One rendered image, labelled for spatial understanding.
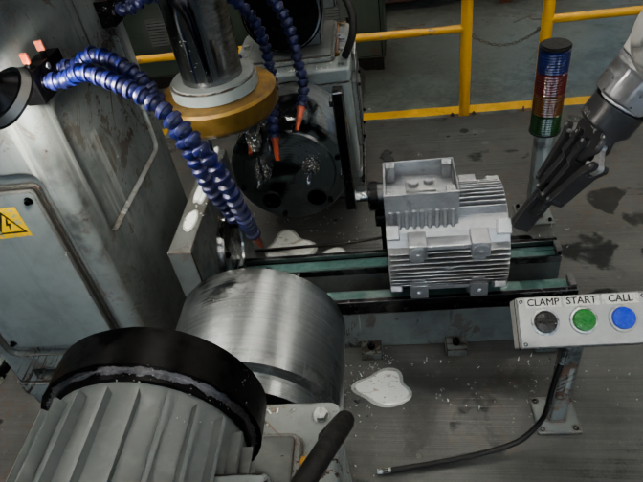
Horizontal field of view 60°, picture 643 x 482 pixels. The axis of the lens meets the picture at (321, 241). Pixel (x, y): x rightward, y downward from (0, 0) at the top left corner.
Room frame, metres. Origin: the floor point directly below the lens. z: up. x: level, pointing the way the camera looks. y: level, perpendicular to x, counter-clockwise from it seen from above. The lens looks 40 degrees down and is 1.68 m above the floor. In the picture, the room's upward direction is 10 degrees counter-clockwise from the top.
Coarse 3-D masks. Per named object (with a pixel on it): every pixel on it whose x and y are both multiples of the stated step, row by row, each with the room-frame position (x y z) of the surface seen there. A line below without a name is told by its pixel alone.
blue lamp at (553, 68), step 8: (544, 56) 1.00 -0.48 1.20; (552, 56) 0.98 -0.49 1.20; (560, 56) 0.98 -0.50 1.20; (568, 56) 0.99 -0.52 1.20; (544, 64) 0.99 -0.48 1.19; (552, 64) 0.98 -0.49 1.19; (560, 64) 0.98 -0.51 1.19; (568, 64) 0.99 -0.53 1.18; (544, 72) 0.99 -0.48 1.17; (552, 72) 0.98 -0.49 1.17; (560, 72) 0.98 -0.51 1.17
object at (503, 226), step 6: (498, 222) 0.68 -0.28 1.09; (504, 222) 0.67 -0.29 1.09; (510, 222) 0.67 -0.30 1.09; (390, 228) 0.71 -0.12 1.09; (396, 228) 0.71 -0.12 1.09; (498, 228) 0.67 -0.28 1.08; (504, 228) 0.67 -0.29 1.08; (510, 228) 0.67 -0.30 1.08; (390, 234) 0.70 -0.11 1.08; (396, 234) 0.70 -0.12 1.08; (498, 234) 0.68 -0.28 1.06; (390, 240) 0.70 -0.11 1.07; (396, 240) 0.70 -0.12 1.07; (390, 282) 0.71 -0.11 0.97; (492, 282) 0.68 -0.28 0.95; (498, 282) 0.67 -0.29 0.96; (504, 282) 0.67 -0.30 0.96; (390, 288) 0.70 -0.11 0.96; (396, 288) 0.70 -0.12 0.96; (402, 288) 0.70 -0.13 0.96
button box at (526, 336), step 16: (512, 304) 0.53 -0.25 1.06; (528, 304) 0.51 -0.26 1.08; (544, 304) 0.50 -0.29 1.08; (560, 304) 0.50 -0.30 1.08; (576, 304) 0.49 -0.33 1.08; (592, 304) 0.49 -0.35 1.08; (608, 304) 0.48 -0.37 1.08; (624, 304) 0.48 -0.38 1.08; (640, 304) 0.48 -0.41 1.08; (512, 320) 0.52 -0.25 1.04; (528, 320) 0.49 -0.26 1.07; (560, 320) 0.48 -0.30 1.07; (608, 320) 0.47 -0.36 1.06; (640, 320) 0.46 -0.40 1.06; (528, 336) 0.47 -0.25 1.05; (544, 336) 0.47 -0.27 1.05; (560, 336) 0.47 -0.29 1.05; (576, 336) 0.46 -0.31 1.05; (592, 336) 0.46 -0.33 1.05; (608, 336) 0.45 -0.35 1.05; (624, 336) 0.45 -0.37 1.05; (640, 336) 0.44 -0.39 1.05
